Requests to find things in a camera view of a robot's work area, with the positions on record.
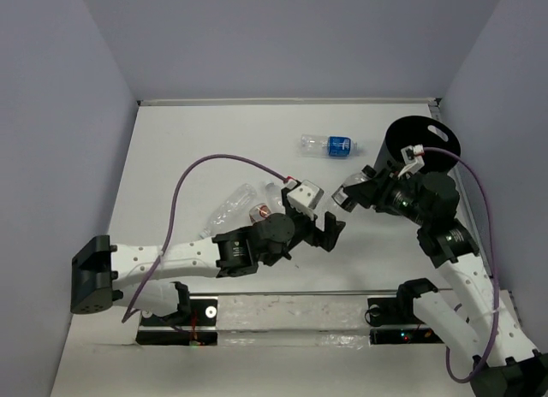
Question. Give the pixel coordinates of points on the large clear unlabelled bottle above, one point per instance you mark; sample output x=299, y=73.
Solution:
x=228, y=211

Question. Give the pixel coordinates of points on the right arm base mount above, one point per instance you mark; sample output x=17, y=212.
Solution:
x=392, y=321

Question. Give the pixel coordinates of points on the red-capped red-label bottle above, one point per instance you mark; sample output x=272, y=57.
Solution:
x=259, y=213

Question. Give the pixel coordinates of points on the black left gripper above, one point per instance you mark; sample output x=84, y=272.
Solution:
x=324, y=239

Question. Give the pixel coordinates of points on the blue-label clear bottle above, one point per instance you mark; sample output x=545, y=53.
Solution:
x=329, y=146

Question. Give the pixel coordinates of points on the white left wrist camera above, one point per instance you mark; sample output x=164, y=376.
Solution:
x=304, y=198

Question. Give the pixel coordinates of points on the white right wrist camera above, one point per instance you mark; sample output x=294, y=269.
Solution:
x=413, y=158

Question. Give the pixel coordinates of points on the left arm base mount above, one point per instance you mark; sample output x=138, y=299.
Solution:
x=193, y=324

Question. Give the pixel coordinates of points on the black cylindrical bin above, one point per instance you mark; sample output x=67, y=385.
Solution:
x=414, y=130

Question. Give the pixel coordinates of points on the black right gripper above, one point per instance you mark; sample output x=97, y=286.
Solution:
x=377, y=192

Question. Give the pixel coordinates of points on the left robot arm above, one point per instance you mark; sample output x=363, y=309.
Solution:
x=146, y=278

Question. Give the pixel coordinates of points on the white-capped clear bottle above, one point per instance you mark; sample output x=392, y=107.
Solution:
x=273, y=197

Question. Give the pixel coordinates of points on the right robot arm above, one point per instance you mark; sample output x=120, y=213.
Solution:
x=480, y=331

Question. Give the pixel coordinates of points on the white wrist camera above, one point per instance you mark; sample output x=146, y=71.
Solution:
x=304, y=198
x=413, y=158

